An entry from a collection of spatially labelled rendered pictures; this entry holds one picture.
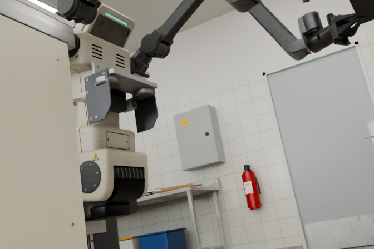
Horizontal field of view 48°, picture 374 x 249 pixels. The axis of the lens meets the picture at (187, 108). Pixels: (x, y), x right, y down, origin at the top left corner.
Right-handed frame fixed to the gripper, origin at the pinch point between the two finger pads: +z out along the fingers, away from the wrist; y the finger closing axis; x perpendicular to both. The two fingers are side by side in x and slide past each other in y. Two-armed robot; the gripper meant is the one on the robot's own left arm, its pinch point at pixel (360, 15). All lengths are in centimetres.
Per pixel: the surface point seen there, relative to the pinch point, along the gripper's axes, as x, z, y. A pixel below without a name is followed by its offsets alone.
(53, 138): -90, -5, -32
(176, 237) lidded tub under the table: 124, -372, -57
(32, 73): -93, -3, -21
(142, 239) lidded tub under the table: 89, -386, -53
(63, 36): -85, -10, -10
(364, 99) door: 281, -203, 49
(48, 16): -88, -8, -7
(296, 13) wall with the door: 255, -239, 168
